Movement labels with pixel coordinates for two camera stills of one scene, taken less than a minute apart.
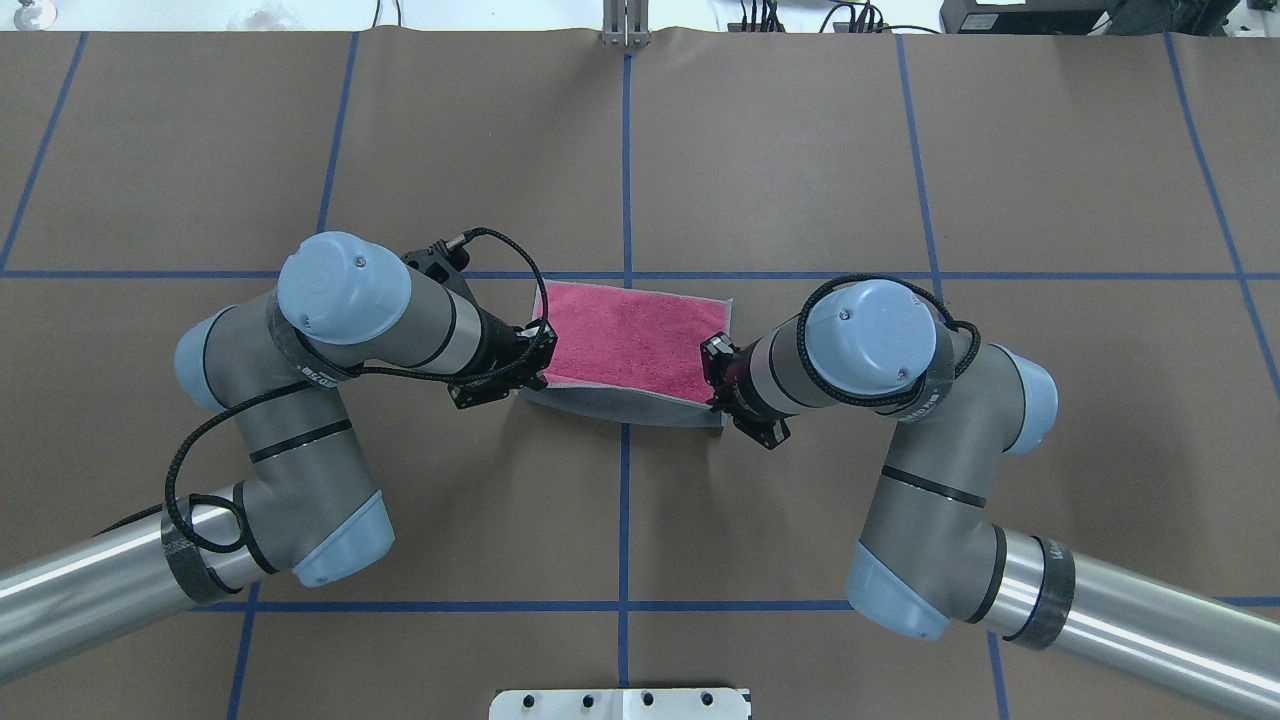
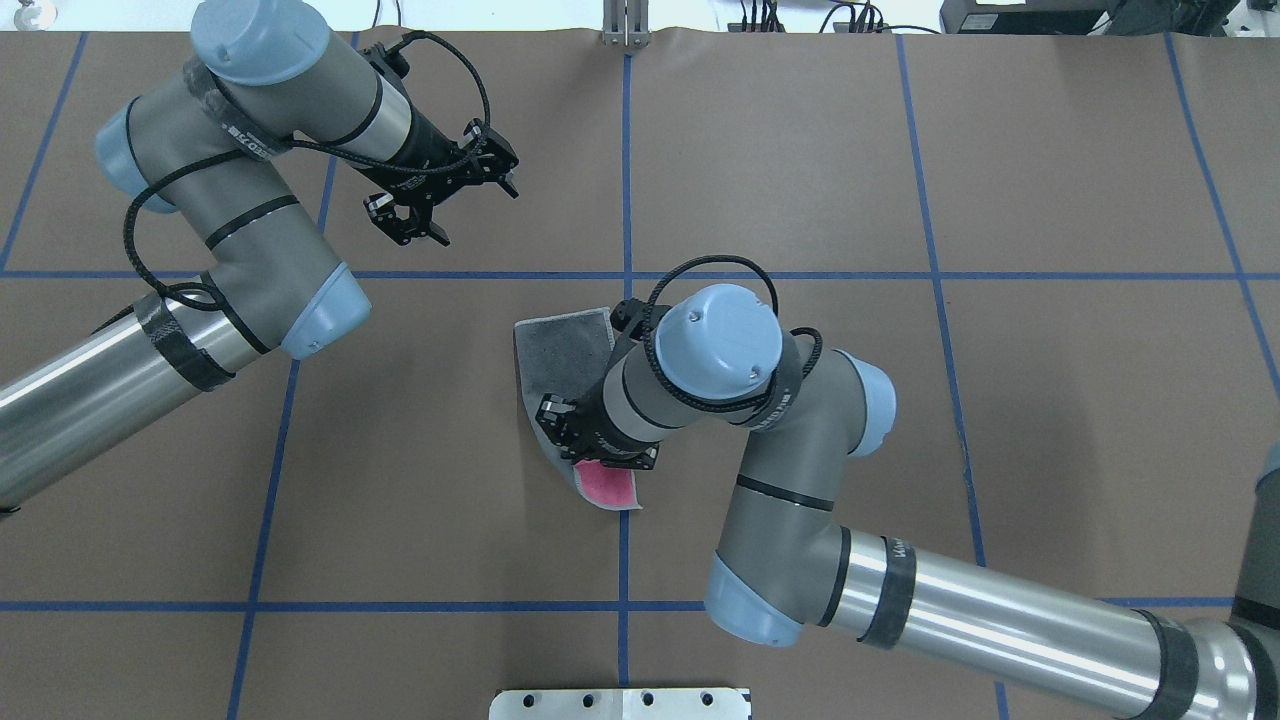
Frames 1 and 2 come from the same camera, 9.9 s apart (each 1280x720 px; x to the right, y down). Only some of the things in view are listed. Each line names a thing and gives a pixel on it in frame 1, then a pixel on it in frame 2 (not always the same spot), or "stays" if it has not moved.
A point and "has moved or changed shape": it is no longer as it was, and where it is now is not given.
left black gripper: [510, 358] → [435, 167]
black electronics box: [1027, 17] stays
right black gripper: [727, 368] → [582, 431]
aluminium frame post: [626, 23] stays
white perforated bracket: [620, 704] stays
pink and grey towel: [632, 356] has moved or changed shape
